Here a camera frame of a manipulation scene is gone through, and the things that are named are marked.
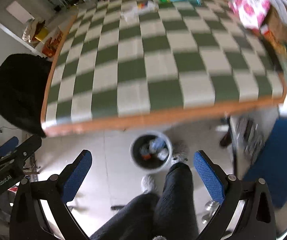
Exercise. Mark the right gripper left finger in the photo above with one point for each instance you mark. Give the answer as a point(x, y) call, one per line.
point(28, 220)

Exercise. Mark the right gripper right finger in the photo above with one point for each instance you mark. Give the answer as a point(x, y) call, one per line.
point(257, 220)

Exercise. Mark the round trash bin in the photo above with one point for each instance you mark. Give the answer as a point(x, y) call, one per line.
point(151, 151)

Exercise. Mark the clear plastic wrapper trash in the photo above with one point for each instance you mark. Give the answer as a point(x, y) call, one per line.
point(140, 9)

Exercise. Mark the blue flat box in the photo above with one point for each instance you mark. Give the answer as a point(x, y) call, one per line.
point(271, 164)

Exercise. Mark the black chair back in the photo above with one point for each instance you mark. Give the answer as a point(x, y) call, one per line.
point(23, 79)

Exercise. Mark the person legs dark trousers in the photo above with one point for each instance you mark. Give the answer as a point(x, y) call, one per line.
point(147, 216)

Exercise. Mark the metal side table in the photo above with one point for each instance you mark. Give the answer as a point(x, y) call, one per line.
point(249, 132)

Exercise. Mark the green white checkered table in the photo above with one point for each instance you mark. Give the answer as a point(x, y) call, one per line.
point(181, 61)

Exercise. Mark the brown cardboard box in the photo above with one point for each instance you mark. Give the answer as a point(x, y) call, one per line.
point(275, 25)

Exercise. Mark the pink white patterned bag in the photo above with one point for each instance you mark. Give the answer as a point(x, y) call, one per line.
point(251, 13)

